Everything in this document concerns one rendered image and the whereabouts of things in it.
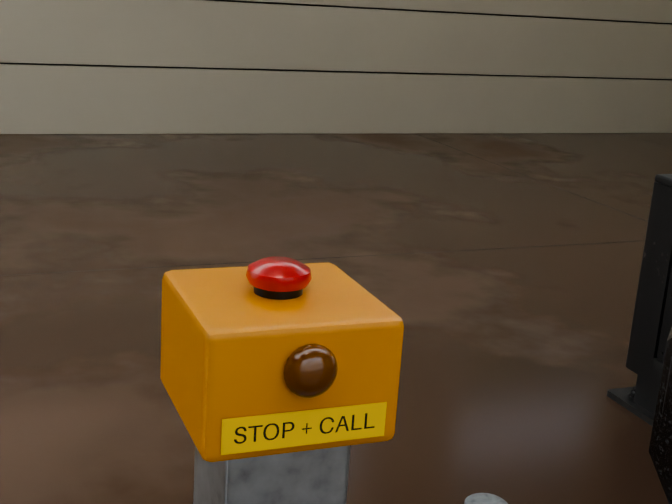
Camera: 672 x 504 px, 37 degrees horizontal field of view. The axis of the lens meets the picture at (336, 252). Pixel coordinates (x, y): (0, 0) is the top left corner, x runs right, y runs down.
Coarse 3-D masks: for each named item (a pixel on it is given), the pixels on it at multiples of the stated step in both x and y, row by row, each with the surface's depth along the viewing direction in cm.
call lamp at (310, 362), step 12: (300, 348) 55; (312, 348) 55; (324, 348) 55; (288, 360) 55; (300, 360) 55; (312, 360) 55; (324, 360) 55; (288, 372) 55; (300, 372) 55; (312, 372) 55; (324, 372) 55; (336, 372) 56; (288, 384) 55; (300, 384) 55; (312, 384) 55; (324, 384) 56; (300, 396) 56; (312, 396) 56
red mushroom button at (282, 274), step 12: (252, 264) 60; (264, 264) 60; (276, 264) 60; (288, 264) 60; (300, 264) 60; (252, 276) 59; (264, 276) 59; (276, 276) 59; (288, 276) 59; (300, 276) 59; (264, 288) 59; (276, 288) 59; (288, 288) 59; (300, 288) 59
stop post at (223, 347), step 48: (192, 288) 60; (240, 288) 61; (336, 288) 62; (192, 336) 56; (240, 336) 54; (288, 336) 55; (336, 336) 56; (384, 336) 57; (192, 384) 57; (240, 384) 55; (336, 384) 57; (384, 384) 58; (192, 432) 57; (240, 432) 56; (288, 432) 57; (336, 432) 58; (384, 432) 59; (240, 480) 59; (288, 480) 60; (336, 480) 61
